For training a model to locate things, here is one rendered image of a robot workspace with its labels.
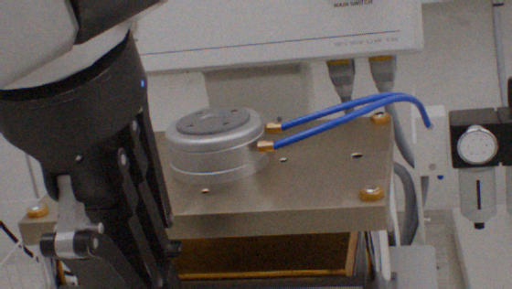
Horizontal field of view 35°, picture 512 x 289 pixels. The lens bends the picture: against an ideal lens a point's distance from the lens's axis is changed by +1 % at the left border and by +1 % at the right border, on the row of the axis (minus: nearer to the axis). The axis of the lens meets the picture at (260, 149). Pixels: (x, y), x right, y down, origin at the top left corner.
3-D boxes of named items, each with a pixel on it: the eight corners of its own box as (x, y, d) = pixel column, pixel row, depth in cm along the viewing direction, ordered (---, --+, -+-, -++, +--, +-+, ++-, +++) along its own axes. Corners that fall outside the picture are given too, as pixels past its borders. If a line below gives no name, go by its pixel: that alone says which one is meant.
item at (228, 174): (141, 193, 86) (116, 75, 81) (443, 176, 79) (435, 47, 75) (44, 327, 64) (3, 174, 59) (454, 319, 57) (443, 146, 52)
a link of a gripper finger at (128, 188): (124, 139, 41) (117, 159, 40) (176, 281, 48) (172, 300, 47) (49, 144, 42) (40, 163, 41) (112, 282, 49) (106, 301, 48)
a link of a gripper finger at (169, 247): (54, 132, 42) (61, 113, 43) (118, 262, 50) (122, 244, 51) (128, 128, 42) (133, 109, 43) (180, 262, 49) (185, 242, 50)
